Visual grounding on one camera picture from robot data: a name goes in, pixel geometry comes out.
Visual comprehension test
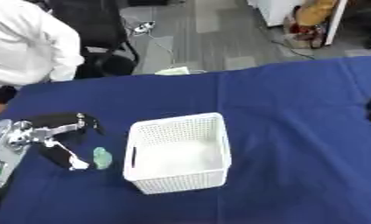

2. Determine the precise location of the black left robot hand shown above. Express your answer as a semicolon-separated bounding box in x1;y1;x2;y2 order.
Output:
20;112;106;172

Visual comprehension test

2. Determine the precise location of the pale green translucent object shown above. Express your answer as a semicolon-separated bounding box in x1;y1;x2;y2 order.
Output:
92;146;116;171

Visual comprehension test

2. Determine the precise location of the person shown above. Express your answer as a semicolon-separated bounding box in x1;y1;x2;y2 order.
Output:
0;0;87;117

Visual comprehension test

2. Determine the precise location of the white board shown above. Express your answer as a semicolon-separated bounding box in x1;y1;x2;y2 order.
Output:
323;0;350;46

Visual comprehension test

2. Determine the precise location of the black office chair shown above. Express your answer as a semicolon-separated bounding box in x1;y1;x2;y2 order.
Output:
41;0;142;80

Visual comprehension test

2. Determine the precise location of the yellow and red bag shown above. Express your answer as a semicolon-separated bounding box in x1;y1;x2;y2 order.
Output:
283;0;339;50

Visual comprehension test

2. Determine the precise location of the white perforated plastic basket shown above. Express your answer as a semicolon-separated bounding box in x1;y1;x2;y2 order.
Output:
121;112;234;195

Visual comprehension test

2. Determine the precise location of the pale green crumpled bag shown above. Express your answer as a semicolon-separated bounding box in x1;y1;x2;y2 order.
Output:
153;66;192;76

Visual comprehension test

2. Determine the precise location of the white power strip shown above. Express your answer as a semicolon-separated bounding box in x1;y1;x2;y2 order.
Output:
131;20;158;33

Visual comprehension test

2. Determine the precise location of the white cabinet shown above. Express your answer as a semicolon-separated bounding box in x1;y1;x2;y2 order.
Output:
245;0;307;28

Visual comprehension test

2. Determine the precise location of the white cable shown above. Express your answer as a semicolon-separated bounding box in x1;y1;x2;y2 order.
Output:
147;31;179;67

